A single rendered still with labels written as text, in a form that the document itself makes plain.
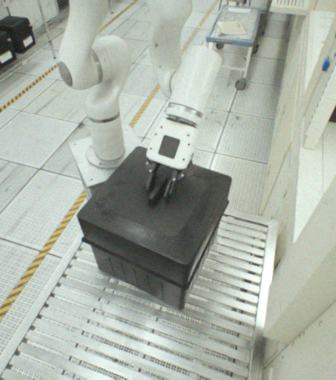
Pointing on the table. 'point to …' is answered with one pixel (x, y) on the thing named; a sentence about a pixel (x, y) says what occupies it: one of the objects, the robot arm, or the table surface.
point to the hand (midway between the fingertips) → (160, 185)
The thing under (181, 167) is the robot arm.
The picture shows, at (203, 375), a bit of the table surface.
